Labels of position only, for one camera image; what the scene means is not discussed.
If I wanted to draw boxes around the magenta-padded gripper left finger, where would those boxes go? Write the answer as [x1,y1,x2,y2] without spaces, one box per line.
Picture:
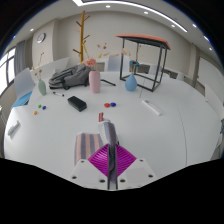
[68,143,111,190]

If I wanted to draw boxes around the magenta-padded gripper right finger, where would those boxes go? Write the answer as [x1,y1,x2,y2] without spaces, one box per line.
[114,143,158,190]

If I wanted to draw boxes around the grey striped towel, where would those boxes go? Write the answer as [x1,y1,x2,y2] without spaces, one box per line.
[73,120,119,190]

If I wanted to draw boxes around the white oblong remote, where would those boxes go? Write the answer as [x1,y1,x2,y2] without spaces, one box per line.
[141,99,163,117]

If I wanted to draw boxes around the black rectangular case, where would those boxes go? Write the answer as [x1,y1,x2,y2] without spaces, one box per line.
[67,95,88,112]

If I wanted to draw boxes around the white remote control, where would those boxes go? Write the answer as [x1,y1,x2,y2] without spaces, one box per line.
[7,119,22,138]

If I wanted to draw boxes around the blue vase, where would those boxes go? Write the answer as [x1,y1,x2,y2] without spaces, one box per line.
[124,73,138,92]

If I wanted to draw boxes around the pink vase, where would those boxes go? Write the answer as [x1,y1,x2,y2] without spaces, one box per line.
[88,69,101,94]

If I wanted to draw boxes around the thin black pen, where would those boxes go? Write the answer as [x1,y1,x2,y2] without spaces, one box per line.
[100,78,117,87]

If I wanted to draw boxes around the green vase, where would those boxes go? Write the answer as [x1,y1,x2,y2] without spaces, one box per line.
[37,78,47,97]

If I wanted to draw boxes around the grey backpack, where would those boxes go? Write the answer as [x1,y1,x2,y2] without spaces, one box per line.
[48,64,92,90]

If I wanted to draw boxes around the dried flower stems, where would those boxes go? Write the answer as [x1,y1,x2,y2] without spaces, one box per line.
[121,46,142,75]
[32,51,46,81]

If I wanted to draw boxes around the pink flower bunch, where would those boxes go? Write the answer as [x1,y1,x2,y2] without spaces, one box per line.
[83,42,112,72]

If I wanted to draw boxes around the white chair blue seat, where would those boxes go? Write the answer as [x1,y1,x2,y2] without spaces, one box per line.
[12,67,36,108]

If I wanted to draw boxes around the window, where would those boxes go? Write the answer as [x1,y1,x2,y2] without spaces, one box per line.
[0,46,17,98]

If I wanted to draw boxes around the grey curtain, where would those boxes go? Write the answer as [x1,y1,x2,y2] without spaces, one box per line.
[13,39,27,76]

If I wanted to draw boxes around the wooden coat rack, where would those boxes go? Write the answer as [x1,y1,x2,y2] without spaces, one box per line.
[72,9,92,64]

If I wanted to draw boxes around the long ceiling light strip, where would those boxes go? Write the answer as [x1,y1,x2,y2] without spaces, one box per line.
[72,0,188,34]

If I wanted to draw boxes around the round ceiling spotlights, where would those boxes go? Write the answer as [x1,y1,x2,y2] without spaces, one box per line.
[29,3,212,51]

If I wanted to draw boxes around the orange-topped black frame table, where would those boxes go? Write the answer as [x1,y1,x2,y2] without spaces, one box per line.
[115,33,172,93]

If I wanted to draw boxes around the round wall clock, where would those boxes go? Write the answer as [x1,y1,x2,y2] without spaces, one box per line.
[36,32,47,44]

